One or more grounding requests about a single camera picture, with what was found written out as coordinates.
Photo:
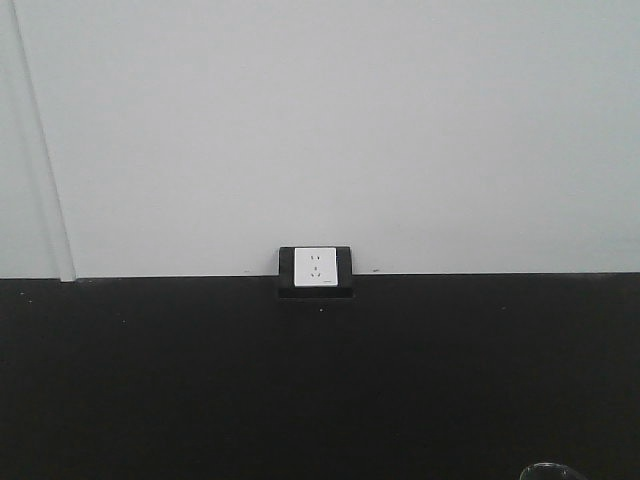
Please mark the clear glass beaker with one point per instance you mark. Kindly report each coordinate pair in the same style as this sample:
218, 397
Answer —
550, 471

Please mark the black socket mounting box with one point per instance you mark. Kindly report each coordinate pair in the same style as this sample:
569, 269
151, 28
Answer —
287, 290

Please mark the white wall power socket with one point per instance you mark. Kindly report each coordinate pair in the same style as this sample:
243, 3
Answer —
315, 267

